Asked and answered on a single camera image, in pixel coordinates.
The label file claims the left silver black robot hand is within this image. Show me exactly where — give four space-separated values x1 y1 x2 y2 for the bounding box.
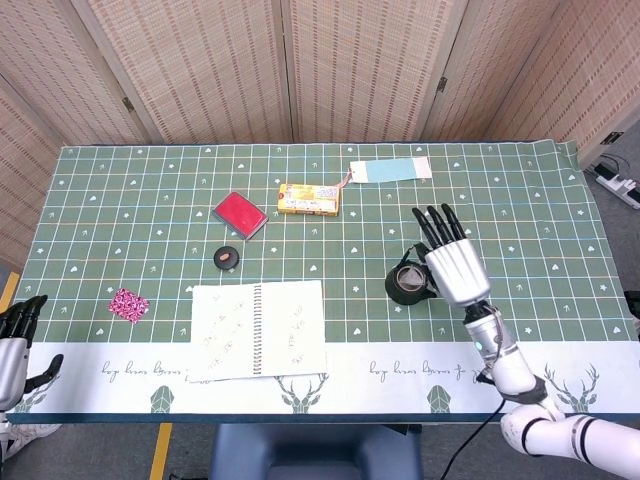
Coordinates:
0 294 65 414

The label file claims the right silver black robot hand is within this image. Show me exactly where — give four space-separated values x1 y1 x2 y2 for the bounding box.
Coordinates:
412 203 492 307

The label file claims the black cast iron teapot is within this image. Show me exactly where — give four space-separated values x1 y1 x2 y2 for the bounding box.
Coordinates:
384 242 441 306

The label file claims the green grid tablecloth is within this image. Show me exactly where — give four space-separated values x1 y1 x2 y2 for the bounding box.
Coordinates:
7 139 640 425

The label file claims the blue and white bookmark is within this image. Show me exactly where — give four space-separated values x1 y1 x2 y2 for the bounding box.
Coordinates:
341 156 433 190

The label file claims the yellow printed box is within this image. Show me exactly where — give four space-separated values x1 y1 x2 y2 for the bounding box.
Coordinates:
277 182 342 218

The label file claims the open spiral notebook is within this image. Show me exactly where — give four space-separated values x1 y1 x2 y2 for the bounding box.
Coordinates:
187 279 329 384

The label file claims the white power strip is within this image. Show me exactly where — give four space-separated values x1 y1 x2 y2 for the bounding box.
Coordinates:
594 167 640 210

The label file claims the red ink pad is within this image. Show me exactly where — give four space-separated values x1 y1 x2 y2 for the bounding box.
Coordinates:
211 191 270 241

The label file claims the blue padded chair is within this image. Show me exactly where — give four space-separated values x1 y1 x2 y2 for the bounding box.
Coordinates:
209 423 424 480

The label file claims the black tape roll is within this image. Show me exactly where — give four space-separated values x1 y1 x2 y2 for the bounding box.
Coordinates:
213 245 240 272

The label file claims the woven folding screen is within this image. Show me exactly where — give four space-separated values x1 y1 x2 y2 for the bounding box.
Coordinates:
0 0 640 274

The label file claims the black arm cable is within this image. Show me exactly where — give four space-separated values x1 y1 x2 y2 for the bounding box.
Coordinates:
442 394 507 480

